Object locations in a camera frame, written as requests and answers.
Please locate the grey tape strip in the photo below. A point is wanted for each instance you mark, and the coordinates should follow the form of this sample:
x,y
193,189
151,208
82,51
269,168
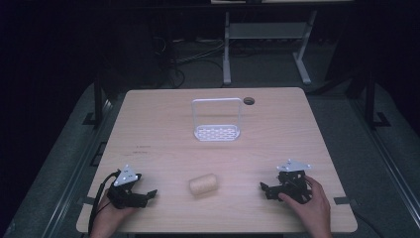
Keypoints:
x,y
86,200

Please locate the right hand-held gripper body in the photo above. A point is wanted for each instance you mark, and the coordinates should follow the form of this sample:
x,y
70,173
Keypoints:
x,y
292,185

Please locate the clear plastic basket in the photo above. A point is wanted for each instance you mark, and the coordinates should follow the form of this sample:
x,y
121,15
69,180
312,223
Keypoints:
x,y
216,132

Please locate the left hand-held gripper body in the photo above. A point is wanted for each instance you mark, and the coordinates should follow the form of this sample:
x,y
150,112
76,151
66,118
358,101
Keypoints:
x,y
123,195

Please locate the beige roll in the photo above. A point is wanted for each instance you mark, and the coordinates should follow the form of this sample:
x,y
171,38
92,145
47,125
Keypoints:
x,y
203,184

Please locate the grey metal desk frame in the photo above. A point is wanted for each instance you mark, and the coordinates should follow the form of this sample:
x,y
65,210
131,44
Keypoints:
x,y
264,31

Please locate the person's right hand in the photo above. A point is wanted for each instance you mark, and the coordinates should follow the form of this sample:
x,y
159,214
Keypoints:
x,y
313,208

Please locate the person's left hand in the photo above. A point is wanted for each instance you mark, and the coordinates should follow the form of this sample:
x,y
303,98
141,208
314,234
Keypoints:
x,y
109,219

